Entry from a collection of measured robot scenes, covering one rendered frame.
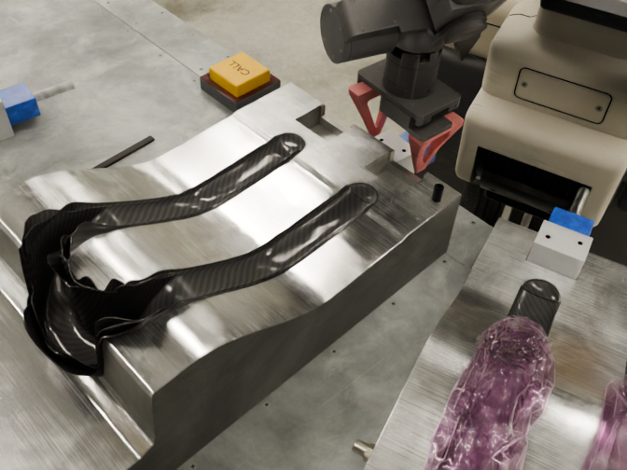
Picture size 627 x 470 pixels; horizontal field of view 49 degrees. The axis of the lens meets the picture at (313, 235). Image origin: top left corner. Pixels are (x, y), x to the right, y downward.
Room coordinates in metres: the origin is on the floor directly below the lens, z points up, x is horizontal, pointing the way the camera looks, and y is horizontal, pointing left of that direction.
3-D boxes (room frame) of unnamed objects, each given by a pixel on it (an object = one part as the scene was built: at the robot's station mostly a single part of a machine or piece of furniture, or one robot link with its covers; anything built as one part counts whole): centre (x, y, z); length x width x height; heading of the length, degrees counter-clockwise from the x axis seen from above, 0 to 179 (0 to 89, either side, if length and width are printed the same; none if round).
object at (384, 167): (0.54, -0.09, 0.87); 0.05 x 0.05 x 0.04; 46
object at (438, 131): (0.61, -0.11, 0.88); 0.07 x 0.07 x 0.09; 40
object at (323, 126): (0.62, -0.01, 0.87); 0.05 x 0.05 x 0.04; 46
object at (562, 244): (0.50, -0.27, 0.86); 0.13 x 0.05 x 0.05; 153
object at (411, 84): (0.63, -0.10, 0.96); 0.10 x 0.07 x 0.07; 40
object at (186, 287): (0.43, 0.10, 0.92); 0.35 x 0.16 x 0.09; 136
